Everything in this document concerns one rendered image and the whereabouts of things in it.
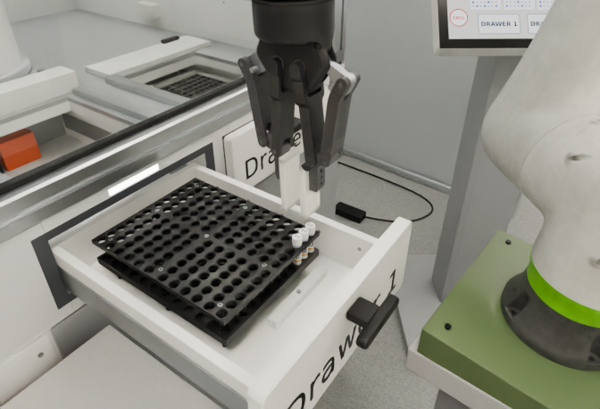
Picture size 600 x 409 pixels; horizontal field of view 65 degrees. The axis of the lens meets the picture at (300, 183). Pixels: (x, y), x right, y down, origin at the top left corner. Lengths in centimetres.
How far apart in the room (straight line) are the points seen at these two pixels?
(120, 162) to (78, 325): 23
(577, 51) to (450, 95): 158
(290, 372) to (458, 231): 117
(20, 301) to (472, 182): 117
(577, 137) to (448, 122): 166
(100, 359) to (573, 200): 59
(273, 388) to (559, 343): 36
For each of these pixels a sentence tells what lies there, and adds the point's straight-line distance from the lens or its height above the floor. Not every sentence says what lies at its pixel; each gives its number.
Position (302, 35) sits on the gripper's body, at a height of 116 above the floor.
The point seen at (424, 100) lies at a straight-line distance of 225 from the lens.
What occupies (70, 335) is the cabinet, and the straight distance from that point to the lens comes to 72.
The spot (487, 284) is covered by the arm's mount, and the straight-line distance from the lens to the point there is 72.
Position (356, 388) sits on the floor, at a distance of 154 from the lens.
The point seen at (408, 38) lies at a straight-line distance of 221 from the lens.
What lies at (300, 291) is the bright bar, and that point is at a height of 85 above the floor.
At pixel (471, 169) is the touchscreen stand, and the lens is 142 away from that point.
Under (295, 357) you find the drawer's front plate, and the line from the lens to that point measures 43.
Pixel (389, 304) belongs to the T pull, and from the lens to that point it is 50.
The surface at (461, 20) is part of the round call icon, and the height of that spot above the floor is 101.
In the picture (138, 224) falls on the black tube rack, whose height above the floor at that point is 90.
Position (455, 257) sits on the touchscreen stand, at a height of 25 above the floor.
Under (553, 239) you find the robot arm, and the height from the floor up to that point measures 94.
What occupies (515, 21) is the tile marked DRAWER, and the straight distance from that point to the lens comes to 120.
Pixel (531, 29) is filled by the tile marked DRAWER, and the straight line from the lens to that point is 121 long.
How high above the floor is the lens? 128
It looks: 33 degrees down
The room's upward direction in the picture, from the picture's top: straight up
